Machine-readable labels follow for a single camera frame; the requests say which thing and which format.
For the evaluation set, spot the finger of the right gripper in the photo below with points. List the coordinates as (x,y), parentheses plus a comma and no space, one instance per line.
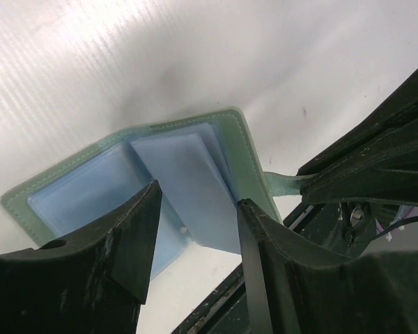
(385,170)
(400,108)

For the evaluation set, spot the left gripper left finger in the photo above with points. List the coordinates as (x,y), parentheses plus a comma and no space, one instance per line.
(92,280)

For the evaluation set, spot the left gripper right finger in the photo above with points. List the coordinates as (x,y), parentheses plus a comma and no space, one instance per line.
(317,291)

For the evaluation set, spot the green leather card holder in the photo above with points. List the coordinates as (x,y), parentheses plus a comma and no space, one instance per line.
(205,164)

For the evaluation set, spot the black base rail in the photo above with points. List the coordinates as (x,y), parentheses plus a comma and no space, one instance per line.
(228,307)

